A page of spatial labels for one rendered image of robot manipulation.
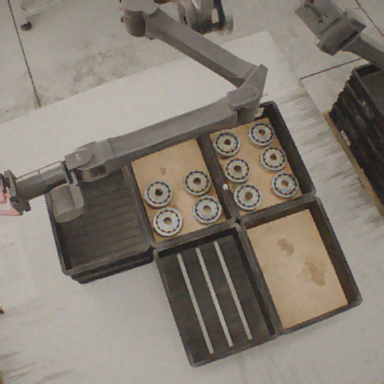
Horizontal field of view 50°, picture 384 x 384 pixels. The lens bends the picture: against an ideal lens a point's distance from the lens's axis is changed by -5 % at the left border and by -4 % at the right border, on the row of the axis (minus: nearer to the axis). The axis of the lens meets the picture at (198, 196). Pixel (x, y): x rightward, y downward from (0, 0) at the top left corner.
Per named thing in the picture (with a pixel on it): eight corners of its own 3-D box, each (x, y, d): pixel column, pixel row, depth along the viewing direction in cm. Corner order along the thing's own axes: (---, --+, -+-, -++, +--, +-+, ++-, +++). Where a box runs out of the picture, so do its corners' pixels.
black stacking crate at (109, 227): (48, 181, 160) (38, 169, 149) (122, 158, 164) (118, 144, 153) (72, 281, 147) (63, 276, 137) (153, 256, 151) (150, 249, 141)
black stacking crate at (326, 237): (234, 230, 155) (238, 221, 145) (309, 205, 159) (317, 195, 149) (274, 337, 143) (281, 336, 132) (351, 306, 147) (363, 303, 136)
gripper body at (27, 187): (24, 214, 93) (54, 201, 95) (8, 198, 84) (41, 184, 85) (16, 189, 95) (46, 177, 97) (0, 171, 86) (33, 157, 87)
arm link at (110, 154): (244, 105, 105) (251, 80, 95) (255, 124, 104) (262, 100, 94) (75, 167, 98) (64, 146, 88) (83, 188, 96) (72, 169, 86)
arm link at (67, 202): (95, 162, 98) (88, 146, 90) (112, 206, 95) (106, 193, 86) (46, 182, 96) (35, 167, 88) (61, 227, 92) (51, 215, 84)
